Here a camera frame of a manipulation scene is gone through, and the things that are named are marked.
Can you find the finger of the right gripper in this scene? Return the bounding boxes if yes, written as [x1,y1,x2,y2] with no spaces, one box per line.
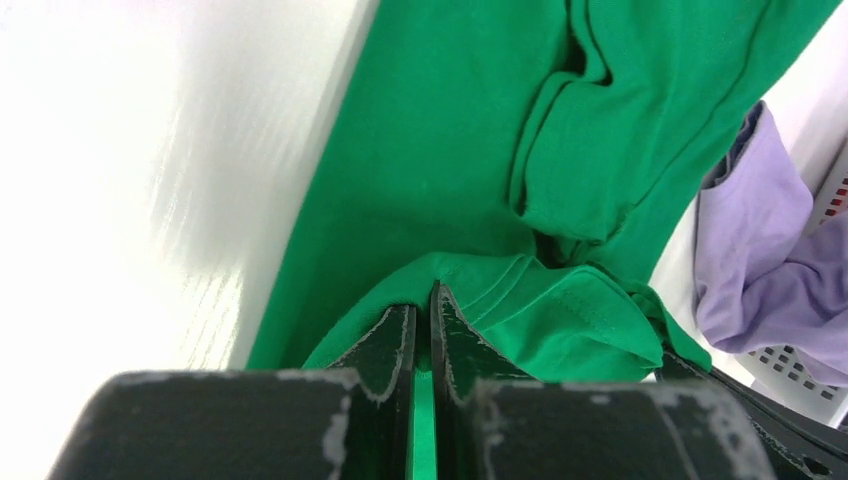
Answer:
[656,350,847,480]

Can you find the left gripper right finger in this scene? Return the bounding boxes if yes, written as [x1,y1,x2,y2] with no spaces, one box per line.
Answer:
[429,281,533,479]

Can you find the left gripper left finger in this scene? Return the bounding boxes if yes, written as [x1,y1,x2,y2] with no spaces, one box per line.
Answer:
[330,305,418,479]

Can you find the green t shirt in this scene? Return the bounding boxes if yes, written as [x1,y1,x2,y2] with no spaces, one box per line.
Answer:
[246,0,843,480]

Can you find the white plastic laundry basket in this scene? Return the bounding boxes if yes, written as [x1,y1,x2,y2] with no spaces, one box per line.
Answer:
[736,142,847,429]

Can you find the lilac t shirt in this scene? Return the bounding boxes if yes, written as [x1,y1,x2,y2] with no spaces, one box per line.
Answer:
[693,101,847,387]

